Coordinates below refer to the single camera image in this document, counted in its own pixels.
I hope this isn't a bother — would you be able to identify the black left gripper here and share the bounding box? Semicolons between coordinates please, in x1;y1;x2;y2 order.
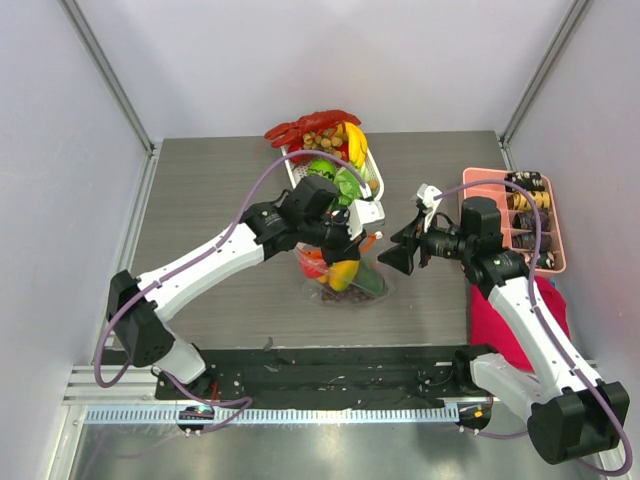
301;206;366;268

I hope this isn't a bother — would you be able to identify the orange yellow mango toy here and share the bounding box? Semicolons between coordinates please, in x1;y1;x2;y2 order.
328;260;359;292

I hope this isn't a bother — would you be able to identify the red apple toy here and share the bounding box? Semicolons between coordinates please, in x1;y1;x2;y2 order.
299;255;329;284

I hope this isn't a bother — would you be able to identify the clear zip bag orange zipper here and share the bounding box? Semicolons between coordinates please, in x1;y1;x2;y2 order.
294;231;391;306

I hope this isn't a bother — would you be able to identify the purple grape bunch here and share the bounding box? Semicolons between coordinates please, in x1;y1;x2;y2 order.
320;285;376;305

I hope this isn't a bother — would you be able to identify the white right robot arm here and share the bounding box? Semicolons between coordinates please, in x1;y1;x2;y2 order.
378;196;630;465

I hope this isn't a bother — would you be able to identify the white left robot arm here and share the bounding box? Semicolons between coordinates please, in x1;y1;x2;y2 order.
107;175;380;399

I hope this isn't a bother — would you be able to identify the green lettuce toy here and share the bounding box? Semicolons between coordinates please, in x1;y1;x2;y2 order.
333;167;365;208

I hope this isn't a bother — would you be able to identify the white plastic fruit basket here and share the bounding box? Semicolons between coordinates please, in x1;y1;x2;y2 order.
284;143;384;200

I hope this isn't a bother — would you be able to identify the brown longan cluster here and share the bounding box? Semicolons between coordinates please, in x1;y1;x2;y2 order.
302;125;347;159

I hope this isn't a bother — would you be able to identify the pink plastic organizer tray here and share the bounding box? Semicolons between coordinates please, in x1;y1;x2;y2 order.
460;167;569;275

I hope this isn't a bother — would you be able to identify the yellow banana bunch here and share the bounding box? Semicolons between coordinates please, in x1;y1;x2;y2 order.
345;122;368;168

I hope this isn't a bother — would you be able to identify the red folded cloth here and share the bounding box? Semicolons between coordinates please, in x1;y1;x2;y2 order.
470;276;571;373

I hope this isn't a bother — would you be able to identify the red lobster toy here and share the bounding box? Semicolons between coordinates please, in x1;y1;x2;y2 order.
263;109;361;148

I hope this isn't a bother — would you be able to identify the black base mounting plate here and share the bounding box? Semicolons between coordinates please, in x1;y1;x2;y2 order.
186;345;490;410

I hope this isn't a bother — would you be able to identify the dark brown rolled sock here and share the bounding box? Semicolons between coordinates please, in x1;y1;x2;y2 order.
512;232;552;251

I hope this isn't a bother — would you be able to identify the dark patterned rolled sock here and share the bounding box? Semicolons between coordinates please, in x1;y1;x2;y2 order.
512;210;551;232

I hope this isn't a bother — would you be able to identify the yellow black rolled sock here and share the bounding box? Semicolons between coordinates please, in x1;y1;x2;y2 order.
507;191;552;211

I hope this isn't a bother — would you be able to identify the black white rolled sock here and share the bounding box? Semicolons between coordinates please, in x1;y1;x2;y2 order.
520;251;556;270

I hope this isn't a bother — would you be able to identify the black floral rolled sock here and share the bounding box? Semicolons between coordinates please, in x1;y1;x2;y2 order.
504;171;545;192

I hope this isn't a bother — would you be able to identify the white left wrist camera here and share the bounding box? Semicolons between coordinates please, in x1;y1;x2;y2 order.
347;199;386;240

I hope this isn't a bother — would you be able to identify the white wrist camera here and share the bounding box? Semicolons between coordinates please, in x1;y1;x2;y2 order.
415;184;443;230
347;199;386;240

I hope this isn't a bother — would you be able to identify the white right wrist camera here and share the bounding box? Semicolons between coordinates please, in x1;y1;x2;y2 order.
415;184;443;230

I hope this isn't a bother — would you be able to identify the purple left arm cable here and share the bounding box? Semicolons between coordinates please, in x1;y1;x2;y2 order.
93;149;376;389

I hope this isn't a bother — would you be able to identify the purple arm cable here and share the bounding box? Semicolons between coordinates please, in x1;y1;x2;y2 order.
93;149;376;389
432;179;632;476

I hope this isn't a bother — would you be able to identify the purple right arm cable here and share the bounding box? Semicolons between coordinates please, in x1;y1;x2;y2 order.
432;179;632;476

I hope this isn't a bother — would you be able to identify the white slotted cable duct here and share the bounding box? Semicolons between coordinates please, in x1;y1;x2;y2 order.
84;403;459;425

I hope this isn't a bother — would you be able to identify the aluminium frame rail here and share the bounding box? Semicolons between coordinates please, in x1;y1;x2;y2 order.
59;0;154;155

